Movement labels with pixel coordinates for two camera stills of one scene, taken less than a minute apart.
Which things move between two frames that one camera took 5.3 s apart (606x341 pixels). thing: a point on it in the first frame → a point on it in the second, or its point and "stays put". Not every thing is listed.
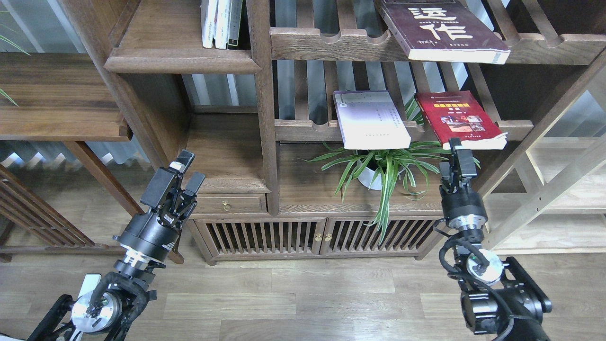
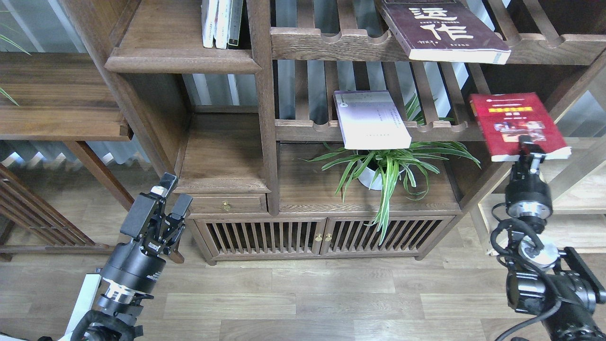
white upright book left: (209, 11) stays put
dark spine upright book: (234, 24) stays put
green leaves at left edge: (2, 37) stays put
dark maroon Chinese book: (441, 30) stays put
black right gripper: (463, 206) → (529, 198)
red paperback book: (457, 114) → (503, 118)
